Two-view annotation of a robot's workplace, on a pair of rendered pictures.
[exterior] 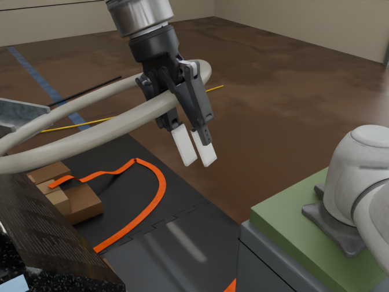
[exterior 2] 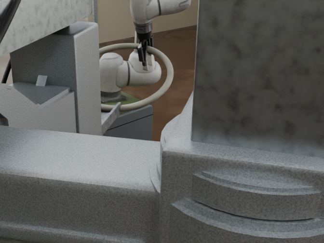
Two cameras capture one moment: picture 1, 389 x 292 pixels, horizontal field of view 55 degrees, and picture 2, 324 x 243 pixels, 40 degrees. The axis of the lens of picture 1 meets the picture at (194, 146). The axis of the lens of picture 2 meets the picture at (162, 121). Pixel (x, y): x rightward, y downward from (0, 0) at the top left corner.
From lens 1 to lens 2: 242 cm
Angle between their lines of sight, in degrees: 87
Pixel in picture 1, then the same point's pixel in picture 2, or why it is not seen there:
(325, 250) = (124, 102)
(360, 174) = (123, 66)
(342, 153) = (113, 64)
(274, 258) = (121, 118)
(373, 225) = (141, 73)
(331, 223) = (116, 95)
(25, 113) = not seen: hidden behind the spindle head
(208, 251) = not seen: outside the picture
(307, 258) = not seen: hidden behind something
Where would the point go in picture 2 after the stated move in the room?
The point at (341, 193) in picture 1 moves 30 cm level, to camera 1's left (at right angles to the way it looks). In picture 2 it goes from (120, 77) to (126, 95)
